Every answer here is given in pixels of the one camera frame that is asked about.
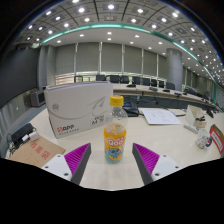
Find black office chairs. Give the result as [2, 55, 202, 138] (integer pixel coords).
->
[94, 73, 176, 91]

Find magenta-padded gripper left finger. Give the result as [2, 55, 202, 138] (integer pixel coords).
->
[40, 142, 92, 186]

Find white charger block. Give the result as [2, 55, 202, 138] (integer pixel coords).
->
[21, 131, 40, 143]

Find white open organizer box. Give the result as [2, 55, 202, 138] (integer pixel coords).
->
[184, 104, 208, 129]

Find ceiling lights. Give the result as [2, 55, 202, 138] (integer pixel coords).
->
[24, 0, 224, 78]

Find long grey conference desk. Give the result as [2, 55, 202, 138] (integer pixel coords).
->
[112, 83, 221, 111]

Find yellow-capped orange drink bottle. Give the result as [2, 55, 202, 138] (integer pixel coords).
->
[103, 94, 128, 164]

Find white printed paper sheet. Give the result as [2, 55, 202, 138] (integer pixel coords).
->
[138, 107, 183, 126]

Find brown cardboard box red label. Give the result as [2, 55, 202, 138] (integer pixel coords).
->
[209, 123, 224, 155]

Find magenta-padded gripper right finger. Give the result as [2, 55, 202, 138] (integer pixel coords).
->
[131, 142, 183, 186]

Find brown paper envelope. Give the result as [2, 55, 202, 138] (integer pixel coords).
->
[8, 136, 67, 168]

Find grey monitor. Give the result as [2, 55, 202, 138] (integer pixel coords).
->
[29, 89, 46, 108]

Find white mug with blue handle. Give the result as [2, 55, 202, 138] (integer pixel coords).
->
[195, 128, 213, 150]

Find large white printed carton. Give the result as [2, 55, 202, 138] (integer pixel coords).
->
[44, 80, 114, 140]

